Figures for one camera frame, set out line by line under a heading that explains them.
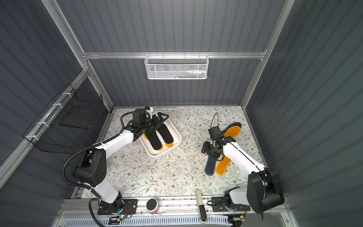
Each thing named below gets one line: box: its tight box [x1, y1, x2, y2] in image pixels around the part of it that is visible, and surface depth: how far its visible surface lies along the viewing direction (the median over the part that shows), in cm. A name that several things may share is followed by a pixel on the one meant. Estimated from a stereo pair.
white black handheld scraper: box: [195, 189, 208, 224], surface depth 71 cm
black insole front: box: [145, 130, 162, 150], surface depth 98 cm
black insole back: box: [156, 123, 174, 144], surface depth 102 cm
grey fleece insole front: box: [204, 155, 217, 176], surface depth 89 cm
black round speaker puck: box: [145, 197, 159, 215], surface depth 71 cm
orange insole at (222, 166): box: [215, 154, 232, 176], surface depth 88 cm
